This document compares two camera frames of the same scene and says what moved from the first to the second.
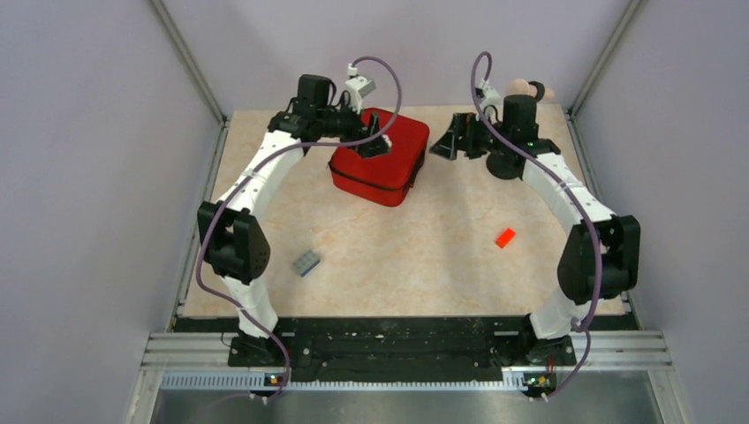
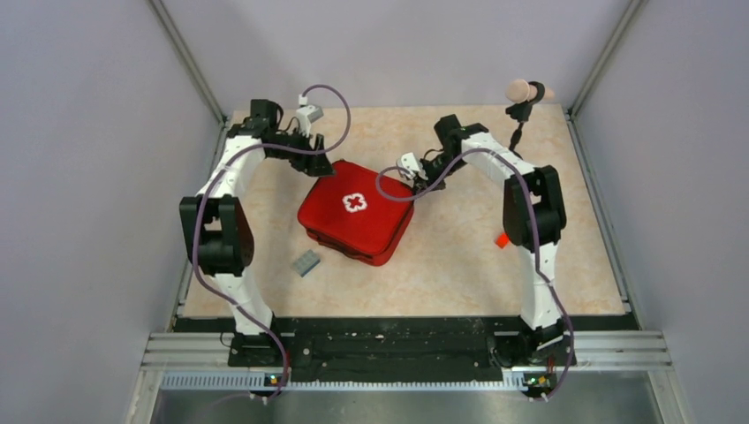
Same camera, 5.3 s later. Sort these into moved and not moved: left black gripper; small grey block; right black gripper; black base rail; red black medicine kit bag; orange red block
Moved: right black gripper; left black gripper; red black medicine kit bag
Not moved: black base rail; small grey block; orange red block
